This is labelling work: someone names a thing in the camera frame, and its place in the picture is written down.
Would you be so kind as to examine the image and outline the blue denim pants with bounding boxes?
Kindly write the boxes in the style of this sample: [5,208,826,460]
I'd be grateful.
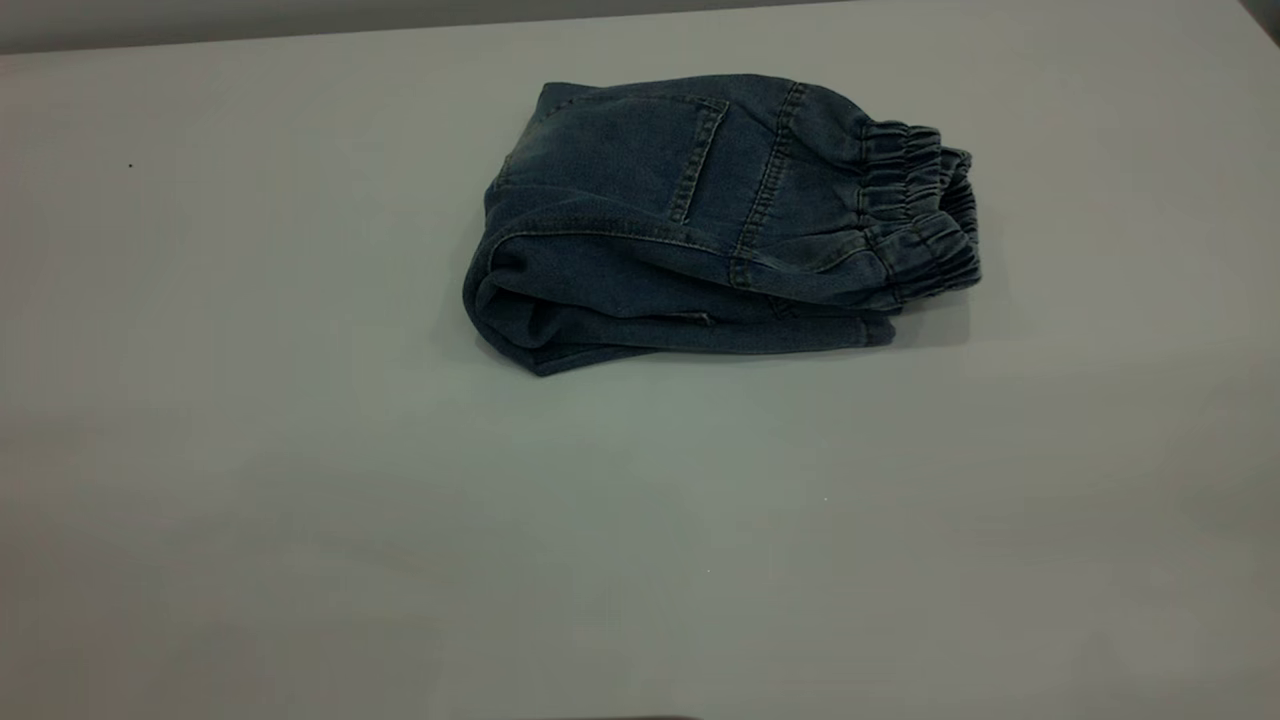
[462,73,983,378]

